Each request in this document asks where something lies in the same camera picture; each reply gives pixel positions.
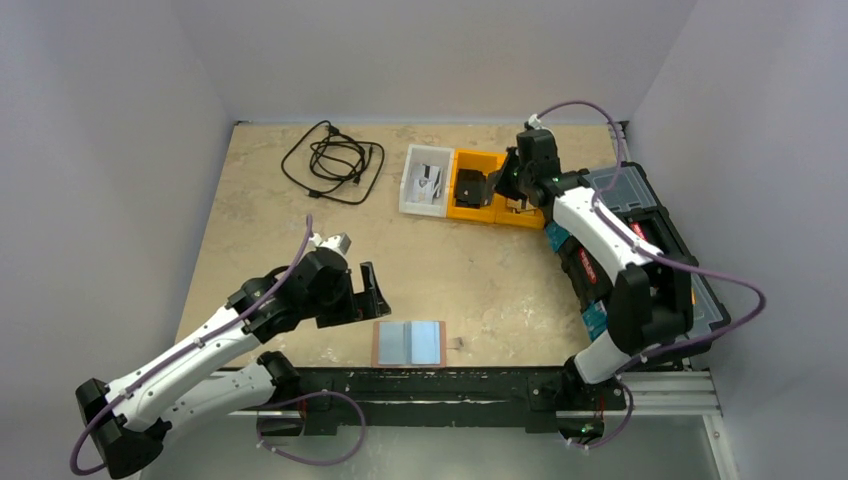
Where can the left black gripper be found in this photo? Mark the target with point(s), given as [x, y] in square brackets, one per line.
[367, 304]

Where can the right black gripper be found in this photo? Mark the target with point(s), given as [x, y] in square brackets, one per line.
[502, 183]

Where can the pink leather card holder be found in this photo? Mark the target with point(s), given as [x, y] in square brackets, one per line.
[409, 344]

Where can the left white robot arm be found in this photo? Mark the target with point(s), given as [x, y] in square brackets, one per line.
[129, 420]

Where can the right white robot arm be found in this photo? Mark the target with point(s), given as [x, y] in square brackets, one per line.
[649, 303]

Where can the yellow bin with tan cards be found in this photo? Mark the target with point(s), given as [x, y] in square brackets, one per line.
[517, 213]

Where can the black cards stack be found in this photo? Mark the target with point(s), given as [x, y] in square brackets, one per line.
[469, 189]

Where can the yellow bin with black cards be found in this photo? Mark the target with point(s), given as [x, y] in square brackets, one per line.
[485, 162]

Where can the white cards stack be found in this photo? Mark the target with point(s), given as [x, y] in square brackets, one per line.
[424, 183]

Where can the white plastic bin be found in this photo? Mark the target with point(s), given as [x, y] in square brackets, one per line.
[431, 155]

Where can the black plastic toolbox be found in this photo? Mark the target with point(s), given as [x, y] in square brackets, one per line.
[634, 201]

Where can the blue packet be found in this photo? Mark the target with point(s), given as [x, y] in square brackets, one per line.
[595, 319]

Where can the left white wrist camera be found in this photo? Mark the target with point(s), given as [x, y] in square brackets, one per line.
[339, 243]

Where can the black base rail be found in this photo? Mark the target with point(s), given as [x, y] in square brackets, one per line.
[531, 398]

